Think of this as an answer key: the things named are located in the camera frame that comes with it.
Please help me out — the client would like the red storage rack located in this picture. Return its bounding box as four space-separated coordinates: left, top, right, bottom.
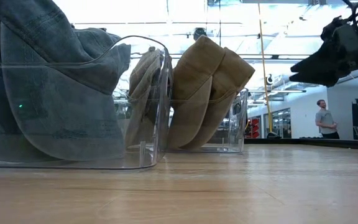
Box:
249 117 261 138

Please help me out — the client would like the tan baseball cap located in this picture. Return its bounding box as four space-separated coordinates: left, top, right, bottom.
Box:
181 46 256 150
166 34 226 150
124 46 164 149

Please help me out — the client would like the person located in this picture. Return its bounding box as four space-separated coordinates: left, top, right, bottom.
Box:
314 99 341 140

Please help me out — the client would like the black ceiling cable reel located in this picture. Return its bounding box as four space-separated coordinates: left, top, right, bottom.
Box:
193 27 208 41

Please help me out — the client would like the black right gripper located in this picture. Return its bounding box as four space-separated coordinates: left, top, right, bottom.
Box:
289 17 358 88

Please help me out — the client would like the clear plastic bin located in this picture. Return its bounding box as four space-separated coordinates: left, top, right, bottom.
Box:
163 86 249 154
0 35 175 171

